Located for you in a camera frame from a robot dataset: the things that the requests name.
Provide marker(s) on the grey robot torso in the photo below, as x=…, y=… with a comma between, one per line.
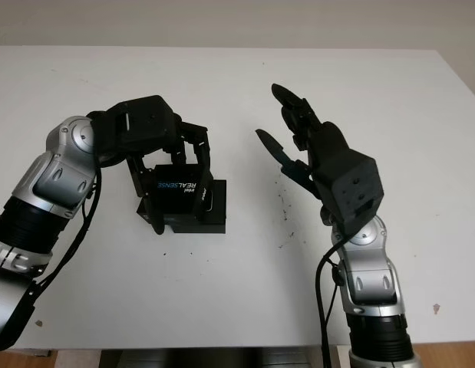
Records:
x=214, y=356

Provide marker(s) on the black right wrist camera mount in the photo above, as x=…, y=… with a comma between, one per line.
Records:
x=356, y=195

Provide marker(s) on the black box base foam insert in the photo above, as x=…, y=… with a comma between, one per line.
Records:
x=218, y=214

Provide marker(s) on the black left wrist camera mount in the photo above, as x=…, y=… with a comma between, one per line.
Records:
x=145, y=122

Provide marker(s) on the black RealSense box lid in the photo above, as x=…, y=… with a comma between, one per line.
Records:
x=175, y=191

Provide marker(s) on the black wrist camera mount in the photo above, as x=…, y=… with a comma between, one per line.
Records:
x=356, y=195
x=145, y=122

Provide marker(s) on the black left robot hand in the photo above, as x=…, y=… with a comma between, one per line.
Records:
x=198, y=153

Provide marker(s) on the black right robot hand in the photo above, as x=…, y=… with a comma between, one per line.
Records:
x=321, y=145

